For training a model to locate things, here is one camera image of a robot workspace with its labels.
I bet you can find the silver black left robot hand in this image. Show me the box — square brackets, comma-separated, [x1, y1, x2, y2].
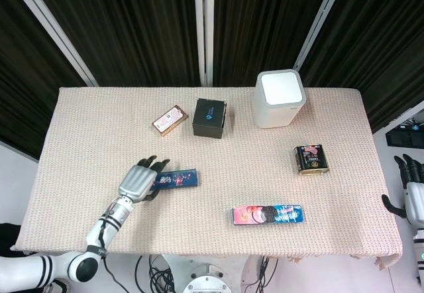
[118, 155, 172, 204]

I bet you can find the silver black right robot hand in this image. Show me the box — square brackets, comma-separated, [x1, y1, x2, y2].
[381, 154, 424, 227]

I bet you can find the dark blue glasses case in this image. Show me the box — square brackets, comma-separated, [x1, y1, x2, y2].
[154, 169, 201, 191]

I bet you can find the red gold flat box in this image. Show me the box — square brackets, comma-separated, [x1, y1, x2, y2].
[151, 105, 189, 139]

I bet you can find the black cube cardboard box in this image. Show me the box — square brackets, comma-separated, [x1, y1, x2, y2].
[192, 98, 228, 140]

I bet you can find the beige woven tablecloth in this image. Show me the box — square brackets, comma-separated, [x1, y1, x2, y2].
[9, 86, 404, 272]

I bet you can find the blue pink cookie box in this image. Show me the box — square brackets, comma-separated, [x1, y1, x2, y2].
[231, 203, 305, 226]

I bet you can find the black equipment case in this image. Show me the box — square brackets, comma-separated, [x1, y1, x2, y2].
[385, 123, 424, 148]

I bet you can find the black gold meat tin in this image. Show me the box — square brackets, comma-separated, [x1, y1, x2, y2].
[293, 144, 331, 177]

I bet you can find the white square trash bin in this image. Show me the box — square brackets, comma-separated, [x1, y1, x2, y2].
[253, 68, 307, 129]

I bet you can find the black pleated curtain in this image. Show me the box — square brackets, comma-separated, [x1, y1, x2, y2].
[0, 0, 424, 161]

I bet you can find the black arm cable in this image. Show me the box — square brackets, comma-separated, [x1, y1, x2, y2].
[101, 255, 129, 293]

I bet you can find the black cable bundle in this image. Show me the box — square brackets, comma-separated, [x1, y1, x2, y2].
[254, 255, 280, 293]
[134, 255, 180, 293]

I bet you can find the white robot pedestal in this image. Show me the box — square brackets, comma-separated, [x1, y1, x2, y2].
[164, 255, 262, 293]

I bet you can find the white frame post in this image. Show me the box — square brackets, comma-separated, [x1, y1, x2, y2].
[6, 0, 99, 87]
[193, 0, 215, 88]
[293, 0, 348, 72]

